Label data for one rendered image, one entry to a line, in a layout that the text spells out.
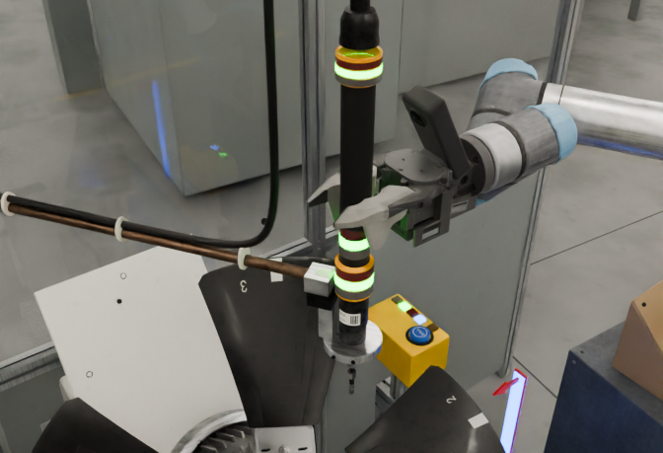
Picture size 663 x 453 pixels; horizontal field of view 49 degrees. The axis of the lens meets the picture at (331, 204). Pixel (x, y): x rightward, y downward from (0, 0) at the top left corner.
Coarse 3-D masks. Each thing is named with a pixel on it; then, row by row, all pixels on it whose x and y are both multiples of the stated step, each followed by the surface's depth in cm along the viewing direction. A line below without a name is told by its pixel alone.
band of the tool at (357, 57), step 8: (336, 48) 67; (344, 48) 68; (376, 48) 67; (336, 56) 66; (344, 56) 65; (352, 56) 69; (360, 56) 69; (368, 56) 68; (376, 56) 65; (336, 64) 66
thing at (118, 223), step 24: (264, 0) 66; (264, 24) 68; (0, 192) 94; (72, 216) 91; (96, 216) 89; (120, 216) 89; (120, 240) 89; (192, 240) 86; (216, 240) 85; (240, 240) 84; (240, 264) 84
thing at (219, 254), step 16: (0, 208) 94; (16, 208) 93; (32, 208) 93; (64, 224) 92; (80, 224) 91; (96, 224) 90; (144, 240) 88; (160, 240) 87; (176, 240) 87; (208, 256) 86; (224, 256) 85; (256, 256) 85; (288, 272) 83; (304, 272) 82
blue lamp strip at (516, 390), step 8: (520, 376) 117; (520, 384) 118; (512, 392) 120; (520, 392) 119; (512, 400) 121; (512, 408) 122; (512, 416) 123; (504, 424) 125; (512, 424) 123; (504, 432) 126; (512, 432) 124; (504, 440) 127; (504, 448) 128
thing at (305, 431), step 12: (264, 432) 99; (276, 432) 99; (288, 432) 98; (300, 432) 97; (312, 432) 97; (264, 444) 99; (276, 444) 99; (288, 444) 98; (300, 444) 97; (312, 444) 96
